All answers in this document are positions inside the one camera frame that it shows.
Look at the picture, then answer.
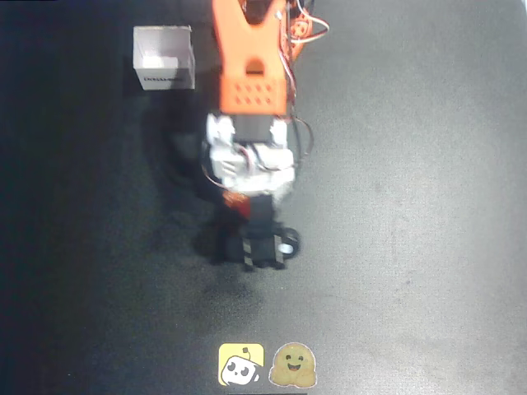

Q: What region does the yellow robot face sticker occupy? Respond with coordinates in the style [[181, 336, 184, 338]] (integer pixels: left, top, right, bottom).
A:
[[217, 342, 265, 387]]

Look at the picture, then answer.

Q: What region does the smiling hugging face sticker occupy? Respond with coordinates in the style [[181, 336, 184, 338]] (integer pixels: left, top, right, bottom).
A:
[[268, 342, 318, 388]]

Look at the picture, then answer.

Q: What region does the black gripper camera with mount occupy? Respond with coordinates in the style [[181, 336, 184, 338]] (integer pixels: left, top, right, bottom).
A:
[[224, 195, 301, 271]]

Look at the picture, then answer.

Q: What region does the thin dark cable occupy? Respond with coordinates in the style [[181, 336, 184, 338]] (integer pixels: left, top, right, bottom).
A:
[[287, 105, 315, 160]]

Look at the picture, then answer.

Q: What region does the white open cardboard box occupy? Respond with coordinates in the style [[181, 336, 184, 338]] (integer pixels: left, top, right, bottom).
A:
[[132, 25, 197, 91]]

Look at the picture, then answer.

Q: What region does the white cable loop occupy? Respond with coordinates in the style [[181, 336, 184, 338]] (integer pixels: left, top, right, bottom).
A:
[[294, 0, 330, 44]]

